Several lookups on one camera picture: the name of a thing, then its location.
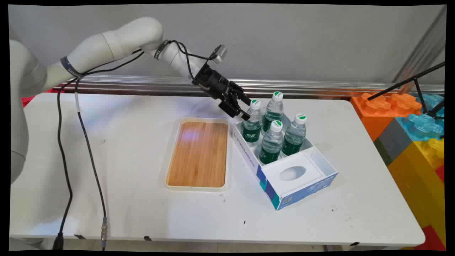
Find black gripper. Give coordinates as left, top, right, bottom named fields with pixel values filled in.
left=193, top=63, right=252, bottom=121

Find green label water bottle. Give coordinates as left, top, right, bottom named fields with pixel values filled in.
left=242, top=100, right=263, bottom=144
left=281, top=113, right=307, bottom=157
left=262, top=91, right=284, bottom=134
left=259, top=120, right=284, bottom=165

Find white and blue cardboard box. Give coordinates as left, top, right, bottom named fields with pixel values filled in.
left=232, top=114, right=339, bottom=211

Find bamboo tray with cream rim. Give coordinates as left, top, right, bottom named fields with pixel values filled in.
left=165, top=117, right=230, bottom=192

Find orange foam block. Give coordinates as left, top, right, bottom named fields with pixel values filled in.
left=350, top=92, right=422, bottom=142

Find grey foam block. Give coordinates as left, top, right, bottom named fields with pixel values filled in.
left=374, top=117, right=413, bottom=166

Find black tripod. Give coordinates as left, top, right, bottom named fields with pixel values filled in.
left=368, top=62, right=445, bottom=119

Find cyan foam block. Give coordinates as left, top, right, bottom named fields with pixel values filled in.
left=396, top=113, right=445, bottom=142
left=416, top=93, right=445, bottom=116

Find colourful giant building blocks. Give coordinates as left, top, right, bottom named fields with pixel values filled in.
left=387, top=138, right=446, bottom=246

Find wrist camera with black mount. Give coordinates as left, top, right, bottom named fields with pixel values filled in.
left=210, top=44, right=228, bottom=64

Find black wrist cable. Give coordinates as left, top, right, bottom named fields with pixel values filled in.
left=167, top=40, right=215, bottom=84

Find aluminium frame rail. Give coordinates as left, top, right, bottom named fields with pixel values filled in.
left=53, top=75, right=445, bottom=98

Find grey velcro cable strap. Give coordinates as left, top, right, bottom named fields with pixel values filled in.
left=155, top=40, right=169, bottom=60
left=60, top=56, right=84, bottom=79

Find black cable with metal connector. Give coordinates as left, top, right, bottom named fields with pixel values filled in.
left=74, top=80, right=108, bottom=250

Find aluminium frame post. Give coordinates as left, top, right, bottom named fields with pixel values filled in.
left=393, top=7, right=446, bottom=84

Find thick black cable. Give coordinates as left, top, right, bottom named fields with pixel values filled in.
left=53, top=50, right=146, bottom=250

